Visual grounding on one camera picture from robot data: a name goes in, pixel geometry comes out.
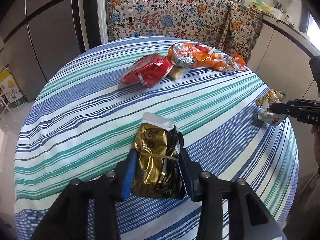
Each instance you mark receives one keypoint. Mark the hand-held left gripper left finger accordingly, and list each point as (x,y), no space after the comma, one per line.
(128,175)

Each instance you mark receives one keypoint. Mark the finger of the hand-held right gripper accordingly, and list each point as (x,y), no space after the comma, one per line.
(281,108)

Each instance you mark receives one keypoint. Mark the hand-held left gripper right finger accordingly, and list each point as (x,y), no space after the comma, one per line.
(191,180)

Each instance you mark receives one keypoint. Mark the white silver packet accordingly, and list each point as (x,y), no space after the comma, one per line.
(271,118)

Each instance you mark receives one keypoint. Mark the yellow wrapper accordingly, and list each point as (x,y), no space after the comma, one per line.
(268,98)

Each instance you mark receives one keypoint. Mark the gold black foil bag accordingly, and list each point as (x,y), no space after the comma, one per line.
(150,160)

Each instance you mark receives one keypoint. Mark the beige kitchen counter cabinet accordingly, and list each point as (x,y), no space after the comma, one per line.
(280,55)

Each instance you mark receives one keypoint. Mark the round table, striped cloth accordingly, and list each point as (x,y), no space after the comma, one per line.
(87,120)

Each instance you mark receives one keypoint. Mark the orange plastic bag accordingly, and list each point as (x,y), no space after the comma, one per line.
(210,60)

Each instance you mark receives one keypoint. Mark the narrow printed cloth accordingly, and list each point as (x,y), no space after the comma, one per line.
(245,30)

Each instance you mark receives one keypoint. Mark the window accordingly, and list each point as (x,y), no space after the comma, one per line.
(312,26)

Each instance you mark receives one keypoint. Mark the white knife holder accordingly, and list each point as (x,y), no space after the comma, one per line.
(277,11)

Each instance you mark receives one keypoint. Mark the red white wrapper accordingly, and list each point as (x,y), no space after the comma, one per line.
(202,48)

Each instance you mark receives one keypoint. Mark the pale yellow plastic container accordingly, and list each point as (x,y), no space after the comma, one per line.
(260,6)

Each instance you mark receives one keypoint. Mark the pale yellow packet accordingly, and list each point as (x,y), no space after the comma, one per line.
(178,73)

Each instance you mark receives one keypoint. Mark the red foil bag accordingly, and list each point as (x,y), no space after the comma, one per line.
(147,68)

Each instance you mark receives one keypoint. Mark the orange silver snack bag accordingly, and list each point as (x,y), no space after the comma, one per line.
(181,53)

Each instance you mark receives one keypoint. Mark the yellow white cardboard box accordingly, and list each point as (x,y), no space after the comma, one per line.
(12,87)

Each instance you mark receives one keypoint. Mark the large printed cloth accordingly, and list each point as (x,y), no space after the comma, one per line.
(162,12)

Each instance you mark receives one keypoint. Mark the grey refrigerator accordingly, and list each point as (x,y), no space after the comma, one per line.
(50,42)

